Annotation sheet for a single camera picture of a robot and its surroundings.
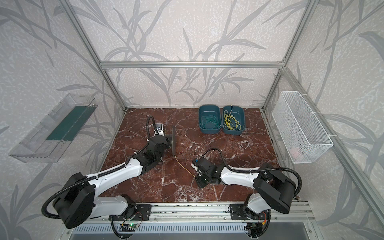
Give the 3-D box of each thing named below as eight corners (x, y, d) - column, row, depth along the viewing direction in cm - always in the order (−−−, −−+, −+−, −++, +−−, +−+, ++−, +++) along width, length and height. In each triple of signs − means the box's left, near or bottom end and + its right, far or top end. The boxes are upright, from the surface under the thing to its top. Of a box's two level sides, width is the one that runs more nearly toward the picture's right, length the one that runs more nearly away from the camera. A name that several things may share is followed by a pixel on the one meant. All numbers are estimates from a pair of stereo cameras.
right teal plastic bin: (223, 134, 106) (224, 130, 103) (220, 109, 123) (221, 105, 119) (247, 134, 106) (249, 130, 103) (241, 109, 123) (243, 105, 119)
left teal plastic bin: (198, 133, 106) (198, 129, 102) (198, 109, 121) (198, 104, 117) (221, 133, 106) (222, 129, 102) (218, 109, 121) (219, 104, 117)
